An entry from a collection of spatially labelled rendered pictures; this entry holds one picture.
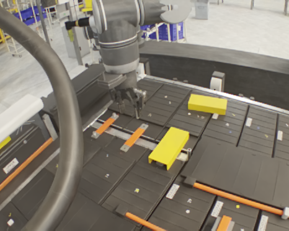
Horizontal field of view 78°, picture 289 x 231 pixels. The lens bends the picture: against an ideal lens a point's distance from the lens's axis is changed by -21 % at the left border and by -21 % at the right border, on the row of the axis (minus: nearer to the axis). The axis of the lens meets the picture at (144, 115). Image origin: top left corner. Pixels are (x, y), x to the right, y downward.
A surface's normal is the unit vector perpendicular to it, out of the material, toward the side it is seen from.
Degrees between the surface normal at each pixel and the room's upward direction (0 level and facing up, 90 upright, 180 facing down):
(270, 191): 0
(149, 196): 0
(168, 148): 0
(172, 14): 90
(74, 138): 36
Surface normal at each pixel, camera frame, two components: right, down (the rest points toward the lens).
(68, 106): 0.36, -0.41
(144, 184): -0.11, -0.78
